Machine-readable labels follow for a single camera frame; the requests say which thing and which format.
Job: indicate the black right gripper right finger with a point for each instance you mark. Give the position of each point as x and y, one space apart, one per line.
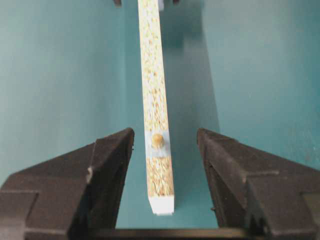
259 191

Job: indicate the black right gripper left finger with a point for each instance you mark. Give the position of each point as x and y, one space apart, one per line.
65 197

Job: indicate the white particle board plank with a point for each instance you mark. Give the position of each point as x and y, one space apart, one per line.
159 171

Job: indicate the small wooden dowel rod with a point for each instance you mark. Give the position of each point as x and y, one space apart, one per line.
157 141

